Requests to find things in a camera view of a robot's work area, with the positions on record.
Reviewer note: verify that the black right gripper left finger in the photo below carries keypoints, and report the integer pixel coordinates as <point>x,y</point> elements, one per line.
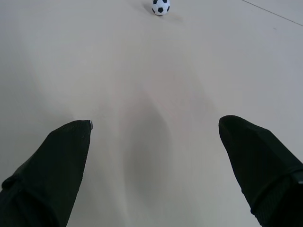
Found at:
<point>47,175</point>

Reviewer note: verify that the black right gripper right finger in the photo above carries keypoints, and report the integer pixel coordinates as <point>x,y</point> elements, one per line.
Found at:
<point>265,170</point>

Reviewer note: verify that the small black-white soccer ball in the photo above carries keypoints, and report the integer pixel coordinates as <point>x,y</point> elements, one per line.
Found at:
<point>161,7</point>

